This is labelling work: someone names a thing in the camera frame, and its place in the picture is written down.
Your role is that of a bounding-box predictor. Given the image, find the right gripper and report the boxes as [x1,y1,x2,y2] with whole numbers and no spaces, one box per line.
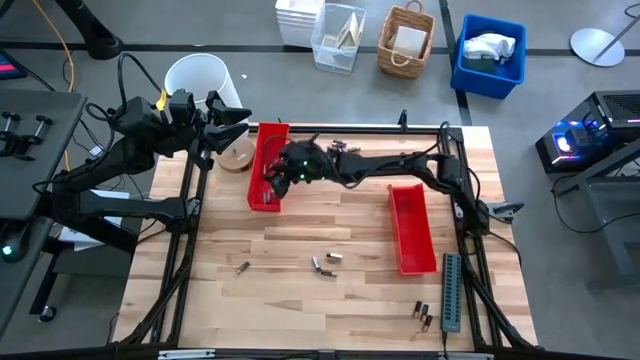
[263,141,334,200]

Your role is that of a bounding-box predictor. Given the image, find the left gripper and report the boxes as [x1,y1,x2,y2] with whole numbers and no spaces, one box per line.
[167,89,253,155]

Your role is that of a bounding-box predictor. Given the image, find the red plastic bin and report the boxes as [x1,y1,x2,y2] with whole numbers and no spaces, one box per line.
[247,122,291,213]
[386,182,438,277]

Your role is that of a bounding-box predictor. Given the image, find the white cylindrical bucket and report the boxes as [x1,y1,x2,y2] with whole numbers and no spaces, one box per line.
[163,52,246,126]

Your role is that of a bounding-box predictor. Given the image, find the clear plastic bin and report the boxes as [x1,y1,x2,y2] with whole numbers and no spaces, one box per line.
[309,2,368,76]

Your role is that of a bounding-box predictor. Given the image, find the white stacked plastic bins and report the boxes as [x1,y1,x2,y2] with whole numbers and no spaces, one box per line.
[274,0,325,50]

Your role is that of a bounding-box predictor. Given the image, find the white paper sheet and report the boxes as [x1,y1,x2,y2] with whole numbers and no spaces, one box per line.
[58,189,132,253]

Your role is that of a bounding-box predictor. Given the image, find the black stand leg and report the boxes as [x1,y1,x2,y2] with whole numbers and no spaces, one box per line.
[52,0,125,62]

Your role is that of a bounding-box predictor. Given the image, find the beige cardboard pieces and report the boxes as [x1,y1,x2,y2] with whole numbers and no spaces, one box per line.
[322,12,364,51]

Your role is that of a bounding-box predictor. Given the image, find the wicker basket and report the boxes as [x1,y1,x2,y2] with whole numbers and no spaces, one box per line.
[375,0,437,80]

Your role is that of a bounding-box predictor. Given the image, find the beige square card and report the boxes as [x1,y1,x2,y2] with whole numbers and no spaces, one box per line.
[389,25,430,59]

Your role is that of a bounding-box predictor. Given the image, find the dark gray desk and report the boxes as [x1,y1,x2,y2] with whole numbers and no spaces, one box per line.
[0,89,89,224]

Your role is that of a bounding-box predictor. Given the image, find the gray multi-port USB hub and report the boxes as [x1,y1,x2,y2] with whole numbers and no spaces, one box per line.
[440,252,463,334]

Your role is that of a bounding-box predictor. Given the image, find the blue plastic bin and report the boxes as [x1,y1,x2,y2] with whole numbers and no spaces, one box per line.
[449,13,527,101]

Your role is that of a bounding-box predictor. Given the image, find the screen with red glow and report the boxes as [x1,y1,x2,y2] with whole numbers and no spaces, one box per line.
[0,48,29,81]

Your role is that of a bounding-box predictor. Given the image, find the black mouse with green light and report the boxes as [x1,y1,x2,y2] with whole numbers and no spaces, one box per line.
[0,234,30,265]

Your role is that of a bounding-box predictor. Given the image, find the white cloth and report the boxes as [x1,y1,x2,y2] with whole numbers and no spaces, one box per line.
[462,32,517,64]

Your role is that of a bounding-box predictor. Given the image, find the black desk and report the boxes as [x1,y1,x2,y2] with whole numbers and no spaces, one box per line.
[0,217,54,341]

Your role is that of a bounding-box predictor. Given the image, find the gray metal stand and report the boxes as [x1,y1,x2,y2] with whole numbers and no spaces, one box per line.
[552,139,640,291]

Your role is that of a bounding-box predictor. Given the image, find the round gray stand base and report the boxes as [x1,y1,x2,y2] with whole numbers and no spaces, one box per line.
[569,17,640,68]

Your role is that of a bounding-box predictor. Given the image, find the black computer with lights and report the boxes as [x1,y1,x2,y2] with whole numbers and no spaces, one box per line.
[534,89,640,175]

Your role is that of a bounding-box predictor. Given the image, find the black aluminium frame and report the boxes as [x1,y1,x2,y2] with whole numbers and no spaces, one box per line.
[112,123,539,360]

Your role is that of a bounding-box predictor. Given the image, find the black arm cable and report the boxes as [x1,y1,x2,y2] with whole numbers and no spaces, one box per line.
[115,52,165,111]

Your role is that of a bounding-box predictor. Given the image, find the yellow cable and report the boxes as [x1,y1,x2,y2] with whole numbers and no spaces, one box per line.
[30,0,76,176]

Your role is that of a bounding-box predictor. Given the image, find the black knob handle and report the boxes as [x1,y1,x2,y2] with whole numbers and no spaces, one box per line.
[27,114,54,144]
[0,110,22,151]

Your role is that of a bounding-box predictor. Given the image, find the black floor cable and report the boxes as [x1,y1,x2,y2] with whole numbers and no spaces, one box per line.
[549,172,640,236]

